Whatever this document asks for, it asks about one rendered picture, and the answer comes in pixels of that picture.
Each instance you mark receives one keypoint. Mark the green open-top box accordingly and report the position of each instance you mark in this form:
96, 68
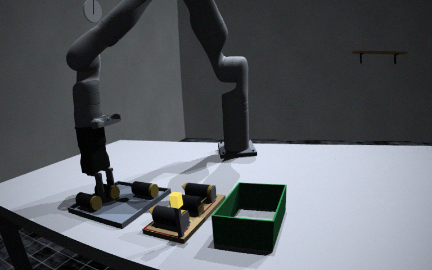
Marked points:
251, 219

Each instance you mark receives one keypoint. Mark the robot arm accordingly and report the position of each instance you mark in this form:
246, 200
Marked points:
84, 57

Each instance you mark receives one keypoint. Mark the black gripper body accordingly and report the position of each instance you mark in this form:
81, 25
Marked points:
90, 132

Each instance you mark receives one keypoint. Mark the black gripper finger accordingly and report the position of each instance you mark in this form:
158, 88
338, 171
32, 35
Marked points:
99, 184
109, 176

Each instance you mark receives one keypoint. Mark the black battery with gold end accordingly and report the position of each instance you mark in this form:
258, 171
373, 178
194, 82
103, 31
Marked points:
145, 189
88, 201
111, 191
200, 190
164, 215
191, 203

